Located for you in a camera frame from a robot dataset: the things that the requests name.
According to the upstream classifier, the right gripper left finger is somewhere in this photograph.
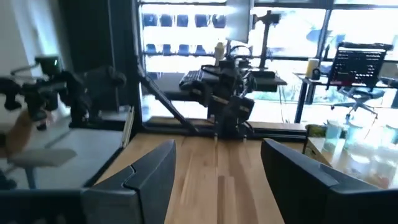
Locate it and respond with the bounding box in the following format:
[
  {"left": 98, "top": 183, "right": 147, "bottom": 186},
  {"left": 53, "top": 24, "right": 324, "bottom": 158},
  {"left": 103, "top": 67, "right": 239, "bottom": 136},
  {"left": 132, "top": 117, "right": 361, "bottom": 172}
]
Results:
[{"left": 81, "top": 139, "right": 177, "bottom": 224}]

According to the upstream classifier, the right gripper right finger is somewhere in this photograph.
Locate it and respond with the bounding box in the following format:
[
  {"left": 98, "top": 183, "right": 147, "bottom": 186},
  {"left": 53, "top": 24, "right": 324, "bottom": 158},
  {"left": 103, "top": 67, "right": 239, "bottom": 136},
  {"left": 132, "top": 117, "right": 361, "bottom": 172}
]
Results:
[{"left": 260, "top": 138, "right": 380, "bottom": 224}]

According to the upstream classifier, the clear wide medicine bottle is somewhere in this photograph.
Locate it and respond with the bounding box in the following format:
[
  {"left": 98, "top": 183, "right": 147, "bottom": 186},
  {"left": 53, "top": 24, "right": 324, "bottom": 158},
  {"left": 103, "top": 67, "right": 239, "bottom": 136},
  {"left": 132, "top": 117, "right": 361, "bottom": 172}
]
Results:
[
  {"left": 346, "top": 146, "right": 373, "bottom": 178},
  {"left": 371, "top": 152, "right": 398, "bottom": 189}
]

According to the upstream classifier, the black keyboard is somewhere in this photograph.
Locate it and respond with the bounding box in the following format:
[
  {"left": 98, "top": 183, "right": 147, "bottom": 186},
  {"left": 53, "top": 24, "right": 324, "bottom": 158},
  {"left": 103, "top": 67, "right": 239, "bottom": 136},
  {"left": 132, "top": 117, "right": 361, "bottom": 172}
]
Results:
[{"left": 179, "top": 70, "right": 203, "bottom": 91}]

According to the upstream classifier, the white bottle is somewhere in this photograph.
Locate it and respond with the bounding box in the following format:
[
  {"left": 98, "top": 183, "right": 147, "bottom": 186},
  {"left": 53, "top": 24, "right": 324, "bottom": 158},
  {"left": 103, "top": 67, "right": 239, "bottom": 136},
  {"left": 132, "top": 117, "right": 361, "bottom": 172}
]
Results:
[{"left": 214, "top": 42, "right": 225, "bottom": 66}]

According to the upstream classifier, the potted green succulent plant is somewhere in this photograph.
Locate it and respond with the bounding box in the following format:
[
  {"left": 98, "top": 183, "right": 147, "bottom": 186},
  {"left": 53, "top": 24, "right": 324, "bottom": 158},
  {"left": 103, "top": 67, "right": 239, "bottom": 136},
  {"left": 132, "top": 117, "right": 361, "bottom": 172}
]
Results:
[{"left": 306, "top": 123, "right": 327, "bottom": 139}]

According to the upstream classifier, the white paper sheet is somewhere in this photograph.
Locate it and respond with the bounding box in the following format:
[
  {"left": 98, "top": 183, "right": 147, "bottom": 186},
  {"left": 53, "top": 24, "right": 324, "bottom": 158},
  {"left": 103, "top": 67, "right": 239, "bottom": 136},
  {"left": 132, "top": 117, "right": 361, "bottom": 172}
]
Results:
[{"left": 123, "top": 107, "right": 135, "bottom": 147}]

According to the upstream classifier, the grey side desk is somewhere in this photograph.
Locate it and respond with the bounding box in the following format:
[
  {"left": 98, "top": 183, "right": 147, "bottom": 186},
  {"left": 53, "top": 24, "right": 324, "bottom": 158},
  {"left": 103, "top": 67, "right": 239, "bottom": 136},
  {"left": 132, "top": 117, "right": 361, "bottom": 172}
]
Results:
[{"left": 155, "top": 70, "right": 287, "bottom": 102}]

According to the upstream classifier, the black monitor stand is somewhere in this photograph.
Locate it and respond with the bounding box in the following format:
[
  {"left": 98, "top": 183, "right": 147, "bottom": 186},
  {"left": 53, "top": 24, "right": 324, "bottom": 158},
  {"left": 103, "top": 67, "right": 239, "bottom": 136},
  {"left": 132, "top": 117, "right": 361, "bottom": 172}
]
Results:
[{"left": 252, "top": 10, "right": 281, "bottom": 72}]

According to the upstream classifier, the beige cylinder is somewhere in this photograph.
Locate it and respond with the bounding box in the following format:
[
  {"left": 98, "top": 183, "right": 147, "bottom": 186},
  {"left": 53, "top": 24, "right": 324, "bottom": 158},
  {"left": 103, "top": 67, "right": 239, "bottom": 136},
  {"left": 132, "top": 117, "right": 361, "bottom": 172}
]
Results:
[{"left": 306, "top": 58, "right": 320, "bottom": 78}]

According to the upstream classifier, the grey monitor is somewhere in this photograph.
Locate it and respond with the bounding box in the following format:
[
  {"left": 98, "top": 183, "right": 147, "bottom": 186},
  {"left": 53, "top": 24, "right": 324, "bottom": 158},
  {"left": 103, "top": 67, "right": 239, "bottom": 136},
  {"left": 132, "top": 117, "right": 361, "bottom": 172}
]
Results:
[{"left": 225, "top": 0, "right": 253, "bottom": 44}]

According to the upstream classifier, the large window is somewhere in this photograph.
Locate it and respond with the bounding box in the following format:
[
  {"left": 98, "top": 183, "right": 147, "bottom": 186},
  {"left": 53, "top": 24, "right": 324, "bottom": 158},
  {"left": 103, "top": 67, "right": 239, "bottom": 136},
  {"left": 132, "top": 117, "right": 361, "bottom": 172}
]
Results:
[{"left": 139, "top": 0, "right": 398, "bottom": 125}]

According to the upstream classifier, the grey stool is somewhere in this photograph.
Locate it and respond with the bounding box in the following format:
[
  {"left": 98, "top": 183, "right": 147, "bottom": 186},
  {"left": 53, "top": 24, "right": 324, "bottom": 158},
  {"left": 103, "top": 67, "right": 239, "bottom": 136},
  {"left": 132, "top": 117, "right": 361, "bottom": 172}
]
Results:
[{"left": 7, "top": 148, "right": 78, "bottom": 190}]

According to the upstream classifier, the grey office chair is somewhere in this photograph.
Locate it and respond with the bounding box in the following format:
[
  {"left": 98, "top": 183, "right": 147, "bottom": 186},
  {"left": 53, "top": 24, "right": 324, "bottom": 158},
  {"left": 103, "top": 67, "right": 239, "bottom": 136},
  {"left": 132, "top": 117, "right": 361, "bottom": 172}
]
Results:
[{"left": 331, "top": 86, "right": 386, "bottom": 123}]

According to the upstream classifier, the computer monitor on desk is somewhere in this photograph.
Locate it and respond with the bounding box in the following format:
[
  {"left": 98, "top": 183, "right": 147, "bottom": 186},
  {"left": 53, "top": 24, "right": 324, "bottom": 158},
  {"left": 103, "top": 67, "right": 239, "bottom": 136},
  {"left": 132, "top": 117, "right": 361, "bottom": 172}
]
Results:
[{"left": 328, "top": 42, "right": 394, "bottom": 90}]

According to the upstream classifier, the wooden shelf black frame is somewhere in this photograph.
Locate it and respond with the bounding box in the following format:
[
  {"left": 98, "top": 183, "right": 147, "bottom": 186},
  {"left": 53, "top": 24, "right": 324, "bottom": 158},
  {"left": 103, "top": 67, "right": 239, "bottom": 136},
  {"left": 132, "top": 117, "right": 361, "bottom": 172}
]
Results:
[{"left": 303, "top": 124, "right": 398, "bottom": 190}]

